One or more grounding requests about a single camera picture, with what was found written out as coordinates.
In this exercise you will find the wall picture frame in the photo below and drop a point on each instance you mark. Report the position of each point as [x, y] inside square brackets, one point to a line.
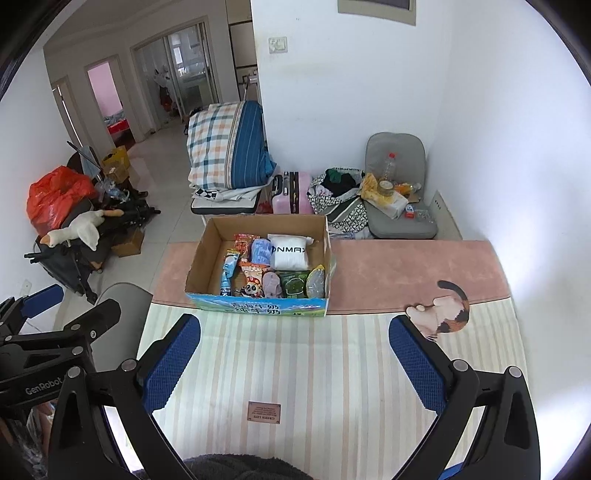
[376, 18]

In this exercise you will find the blue tube packet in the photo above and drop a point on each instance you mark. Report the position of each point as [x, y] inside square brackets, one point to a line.
[229, 274]

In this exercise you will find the panda print snack packet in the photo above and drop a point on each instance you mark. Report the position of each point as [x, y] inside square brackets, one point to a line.
[250, 281]

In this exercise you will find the black stroller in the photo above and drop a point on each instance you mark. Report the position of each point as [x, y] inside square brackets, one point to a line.
[60, 263]

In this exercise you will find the red plastic bag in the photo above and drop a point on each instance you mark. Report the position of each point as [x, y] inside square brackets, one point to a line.
[55, 198]

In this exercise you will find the clear plastic bottle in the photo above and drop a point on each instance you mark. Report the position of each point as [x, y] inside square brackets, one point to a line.
[390, 167]

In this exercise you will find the white goose plush toy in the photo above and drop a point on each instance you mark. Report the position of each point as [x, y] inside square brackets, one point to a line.
[81, 228]

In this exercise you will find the white soft pouch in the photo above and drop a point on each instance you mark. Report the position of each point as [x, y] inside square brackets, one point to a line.
[288, 251]

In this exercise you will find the grey padded chair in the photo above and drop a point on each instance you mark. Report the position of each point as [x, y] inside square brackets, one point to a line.
[397, 147]

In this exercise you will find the person's dark fleece clothing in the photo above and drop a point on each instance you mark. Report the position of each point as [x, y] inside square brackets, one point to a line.
[249, 468]

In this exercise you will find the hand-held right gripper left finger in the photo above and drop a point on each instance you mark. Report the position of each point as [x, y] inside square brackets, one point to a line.
[173, 360]

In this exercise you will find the plaid and blue duvet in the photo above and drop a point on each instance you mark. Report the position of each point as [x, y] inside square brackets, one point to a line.
[226, 143]

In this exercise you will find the blue and white wipes packet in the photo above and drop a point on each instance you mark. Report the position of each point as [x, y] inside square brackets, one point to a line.
[261, 251]

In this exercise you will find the striped blanket with cat print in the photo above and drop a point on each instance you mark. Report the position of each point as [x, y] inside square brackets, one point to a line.
[323, 369]

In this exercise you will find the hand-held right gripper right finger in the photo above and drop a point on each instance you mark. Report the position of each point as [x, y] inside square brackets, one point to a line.
[418, 364]

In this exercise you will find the wall switch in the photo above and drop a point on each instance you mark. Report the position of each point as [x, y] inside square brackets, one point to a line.
[279, 44]

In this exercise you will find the white plastic packet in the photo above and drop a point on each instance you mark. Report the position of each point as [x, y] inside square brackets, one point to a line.
[395, 204]

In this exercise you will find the green snack packet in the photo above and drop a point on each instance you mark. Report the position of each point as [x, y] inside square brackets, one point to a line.
[293, 282]

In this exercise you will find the yellow and clear bag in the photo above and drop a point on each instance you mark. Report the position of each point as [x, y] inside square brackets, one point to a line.
[316, 282]

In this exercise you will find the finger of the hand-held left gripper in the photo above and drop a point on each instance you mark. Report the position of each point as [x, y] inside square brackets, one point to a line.
[99, 318]
[41, 299]

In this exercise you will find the small brown cardboard box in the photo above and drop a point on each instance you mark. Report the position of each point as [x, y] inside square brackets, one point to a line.
[128, 243]

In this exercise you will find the pink suitcase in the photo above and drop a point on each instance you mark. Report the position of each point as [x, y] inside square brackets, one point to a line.
[295, 194]

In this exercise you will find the yellow box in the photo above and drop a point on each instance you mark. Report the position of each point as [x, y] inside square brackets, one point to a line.
[115, 161]

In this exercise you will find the patterned bag with clothes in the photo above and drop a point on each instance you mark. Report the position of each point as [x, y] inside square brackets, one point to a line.
[339, 198]

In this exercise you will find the red snack packet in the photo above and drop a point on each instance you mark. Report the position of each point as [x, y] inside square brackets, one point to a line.
[242, 242]

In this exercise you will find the yellow plastic bag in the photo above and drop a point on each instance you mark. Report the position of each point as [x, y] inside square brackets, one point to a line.
[369, 187]

